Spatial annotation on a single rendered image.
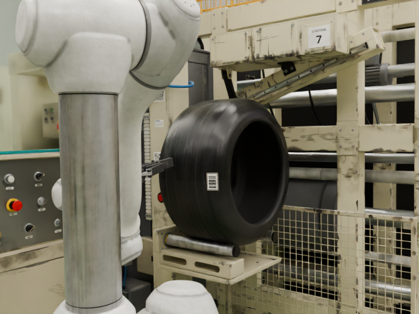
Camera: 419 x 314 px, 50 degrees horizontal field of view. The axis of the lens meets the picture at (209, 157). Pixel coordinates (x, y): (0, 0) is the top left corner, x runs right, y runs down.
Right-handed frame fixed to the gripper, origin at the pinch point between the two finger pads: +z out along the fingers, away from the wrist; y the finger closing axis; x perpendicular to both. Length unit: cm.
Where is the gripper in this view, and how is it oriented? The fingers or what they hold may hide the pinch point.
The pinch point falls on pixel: (164, 164)
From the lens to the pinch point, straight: 151.6
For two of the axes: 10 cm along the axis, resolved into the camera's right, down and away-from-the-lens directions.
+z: 6.1, -2.0, 7.7
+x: 1.0, 9.8, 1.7
